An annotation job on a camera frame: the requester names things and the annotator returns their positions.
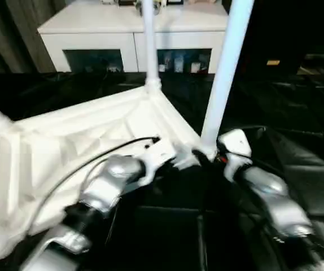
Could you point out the white plastic table top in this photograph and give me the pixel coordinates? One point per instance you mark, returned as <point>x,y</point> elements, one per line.
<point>66,141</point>

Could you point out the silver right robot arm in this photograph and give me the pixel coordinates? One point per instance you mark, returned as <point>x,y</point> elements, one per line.
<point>280,197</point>

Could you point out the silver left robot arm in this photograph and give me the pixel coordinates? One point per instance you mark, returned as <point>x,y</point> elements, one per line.
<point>108,178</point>

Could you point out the black work mat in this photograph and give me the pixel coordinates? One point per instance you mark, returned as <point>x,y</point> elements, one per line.
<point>277,113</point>

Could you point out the white mug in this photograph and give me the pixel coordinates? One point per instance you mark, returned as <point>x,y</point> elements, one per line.
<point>196,67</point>

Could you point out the white jar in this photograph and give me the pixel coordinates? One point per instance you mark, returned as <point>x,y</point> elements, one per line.
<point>179,64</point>

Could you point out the small white cup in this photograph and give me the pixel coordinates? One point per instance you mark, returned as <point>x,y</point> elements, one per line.
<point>162,68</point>

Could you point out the yellow label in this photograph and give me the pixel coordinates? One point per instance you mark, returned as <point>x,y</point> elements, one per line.
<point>273,62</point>

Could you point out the beige plush toy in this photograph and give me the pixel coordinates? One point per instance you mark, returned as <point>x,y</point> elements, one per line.
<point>200,1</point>

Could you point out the white sideboard cabinet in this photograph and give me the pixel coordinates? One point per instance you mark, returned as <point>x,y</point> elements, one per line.
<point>94,31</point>

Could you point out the black plastic bag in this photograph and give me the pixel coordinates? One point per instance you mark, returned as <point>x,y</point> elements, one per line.
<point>157,7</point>

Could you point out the framed certificate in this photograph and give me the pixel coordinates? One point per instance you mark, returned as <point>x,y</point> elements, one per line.
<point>126,2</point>

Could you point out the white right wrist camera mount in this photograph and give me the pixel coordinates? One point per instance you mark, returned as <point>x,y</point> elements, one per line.
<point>235,142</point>

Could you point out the small picture frame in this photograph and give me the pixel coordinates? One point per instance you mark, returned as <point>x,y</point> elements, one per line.
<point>175,2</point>

